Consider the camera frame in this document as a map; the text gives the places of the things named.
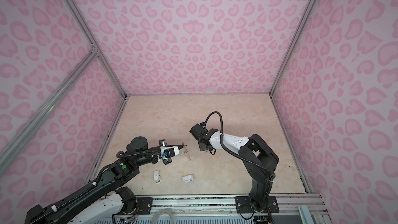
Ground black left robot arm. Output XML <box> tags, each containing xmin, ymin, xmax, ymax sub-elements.
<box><xmin>24</xmin><ymin>136</ymin><xmax>184</xmax><ymax>224</ymax></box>

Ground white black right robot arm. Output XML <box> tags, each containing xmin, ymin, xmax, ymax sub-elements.
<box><xmin>190</xmin><ymin>123</ymin><xmax>279</xmax><ymax>213</ymax></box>

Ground white stapler left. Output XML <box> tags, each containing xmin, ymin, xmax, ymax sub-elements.
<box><xmin>153</xmin><ymin>170</ymin><xmax>161</xmax><ymax>184</ymax></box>

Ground white stapler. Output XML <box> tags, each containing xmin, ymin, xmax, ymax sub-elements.
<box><xmin>181</xmin><ymin>174</ymin><xmax>194</xmax><ymax>183</ymax></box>
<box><xmin>153</xmin><ymin>170</ymin><xmax>161</xmax><ymax>184</ymax></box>

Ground white stapler right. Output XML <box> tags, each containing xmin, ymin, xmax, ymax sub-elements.
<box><xmin>181</xmin><ymin>174</ymin><xmax>194</xmax><ymax>183</ymax></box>

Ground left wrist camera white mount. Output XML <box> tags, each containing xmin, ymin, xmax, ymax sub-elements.
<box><xmin>160</xmin><ymin>146</ymin><xmax>179</xmax><ymax>164</ymax></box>

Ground black corrugated cable right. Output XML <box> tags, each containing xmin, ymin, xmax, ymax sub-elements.
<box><xmin>203</xmin><ymin>111</ymin><xmax>277</xmax><ymax>224</ymax></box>

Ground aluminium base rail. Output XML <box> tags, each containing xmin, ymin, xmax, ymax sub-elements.
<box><xmin>93</xmin><ymin>194</ymin><xmax>330</xmax><ymax>224</ymax></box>

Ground aluminium diagonal frame bar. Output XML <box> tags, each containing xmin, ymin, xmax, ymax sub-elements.
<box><xmin>1</xmin><ymin>49</ymin><xmax>98</xmax><ymax>175</ymax></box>

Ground aluminium frame post left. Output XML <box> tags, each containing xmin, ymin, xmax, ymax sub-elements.
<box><xmin>63</xmin><ymin>0</ymin><xmax>127</xmax><ymax>99</ymax></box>

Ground aluminium corner frame post right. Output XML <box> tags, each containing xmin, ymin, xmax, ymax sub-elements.
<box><xmin>269</xmin><ymin>0</ymin><xmax>319</xmax><ymax>99</ymax></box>

